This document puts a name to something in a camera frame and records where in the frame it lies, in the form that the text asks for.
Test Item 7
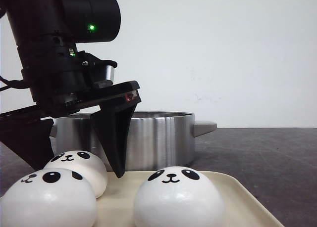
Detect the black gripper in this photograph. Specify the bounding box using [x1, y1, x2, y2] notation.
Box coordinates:
[0, 67, 141, 178]

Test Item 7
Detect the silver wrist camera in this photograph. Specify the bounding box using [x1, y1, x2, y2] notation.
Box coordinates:
[78, 50, 118, 88]

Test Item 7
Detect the beige plastic tray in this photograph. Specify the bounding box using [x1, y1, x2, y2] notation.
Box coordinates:
[93, 171, 280, 227]

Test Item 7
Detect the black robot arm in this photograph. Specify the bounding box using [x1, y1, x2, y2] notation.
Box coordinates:
[0, 0, 140, 177]

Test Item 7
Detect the panda bun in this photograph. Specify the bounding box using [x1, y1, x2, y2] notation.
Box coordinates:
[133, 166, 225, 227]
[0, 168, 97, 227]
[44, 150, 108, 198]

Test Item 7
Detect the stainless steel pot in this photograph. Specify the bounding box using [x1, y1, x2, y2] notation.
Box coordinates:
[50, 111, 217, 171]

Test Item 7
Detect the black sleeved cable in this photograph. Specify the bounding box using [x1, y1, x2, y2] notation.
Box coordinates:
[0, 75, 32, 91]

